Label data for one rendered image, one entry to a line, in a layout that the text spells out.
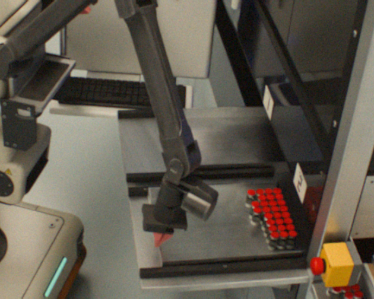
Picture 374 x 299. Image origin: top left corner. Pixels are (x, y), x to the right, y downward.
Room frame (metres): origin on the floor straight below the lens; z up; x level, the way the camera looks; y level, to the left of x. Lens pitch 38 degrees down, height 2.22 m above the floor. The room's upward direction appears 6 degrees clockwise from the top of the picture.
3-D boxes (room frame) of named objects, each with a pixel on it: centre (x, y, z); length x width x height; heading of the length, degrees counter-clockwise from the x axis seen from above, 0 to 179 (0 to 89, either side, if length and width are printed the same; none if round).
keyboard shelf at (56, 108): (2.09, 0.23, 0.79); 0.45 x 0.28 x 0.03; 92
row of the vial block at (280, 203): (1.44, -0.25, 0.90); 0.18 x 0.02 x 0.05; 13
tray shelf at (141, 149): (1.58, -0.09, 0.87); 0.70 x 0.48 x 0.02; 12
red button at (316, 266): (1.20, -0.31, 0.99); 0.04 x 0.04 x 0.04; 12
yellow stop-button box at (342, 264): (1.21, -0.36, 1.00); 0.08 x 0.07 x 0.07; 102
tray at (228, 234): (1.41, -0.10, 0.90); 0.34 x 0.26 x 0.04; 103
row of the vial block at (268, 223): (1.43, -0.21, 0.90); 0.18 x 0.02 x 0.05; 13
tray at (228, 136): (1.76, -0.12, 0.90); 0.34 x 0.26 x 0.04; 102
